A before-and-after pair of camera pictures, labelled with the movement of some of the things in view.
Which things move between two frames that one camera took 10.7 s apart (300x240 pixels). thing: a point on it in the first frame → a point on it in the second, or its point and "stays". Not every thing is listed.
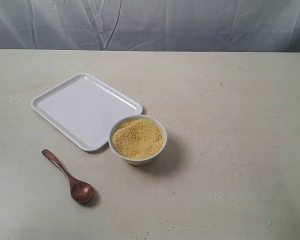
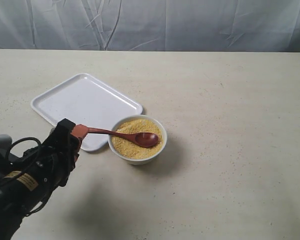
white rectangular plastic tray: x=84 y=109 stays
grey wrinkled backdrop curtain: x=165 y=25 stays
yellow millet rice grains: x=137 y=139 stays
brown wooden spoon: x=80 y=192 → x=143 y=139
